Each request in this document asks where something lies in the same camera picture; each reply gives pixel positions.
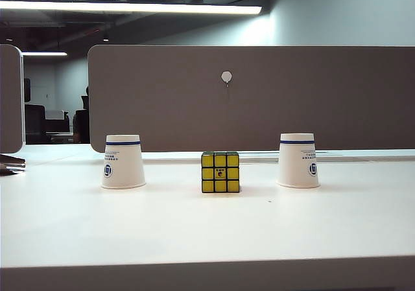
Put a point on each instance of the white paper cup blue logo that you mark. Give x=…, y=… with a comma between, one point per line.
x=295, y=169
x=123, y=169

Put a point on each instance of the Rubik's cube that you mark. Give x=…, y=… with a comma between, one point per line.
x=220, y=174

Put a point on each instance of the white round adhesive hook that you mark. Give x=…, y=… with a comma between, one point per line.
x=226, y=76

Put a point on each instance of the wide grey desk partition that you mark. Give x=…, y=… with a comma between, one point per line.
x=275, y=112

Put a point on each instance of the seated person in background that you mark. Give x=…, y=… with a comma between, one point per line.
x=82, y=125

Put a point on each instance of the long ceiling light strip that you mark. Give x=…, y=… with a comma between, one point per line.
x=129, y=7

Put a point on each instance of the white background box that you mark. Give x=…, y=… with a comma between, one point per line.
x=55, y=114

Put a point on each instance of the black background cabinet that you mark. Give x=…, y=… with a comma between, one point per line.
x=34, y=122

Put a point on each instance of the short ceiling light strip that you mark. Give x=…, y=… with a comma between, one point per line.
x=43, y=53

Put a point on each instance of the dark flat object on desk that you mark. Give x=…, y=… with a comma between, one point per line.
x=9, y=166

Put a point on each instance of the narrow grey desk partition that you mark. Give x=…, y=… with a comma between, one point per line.
x=9, y=103

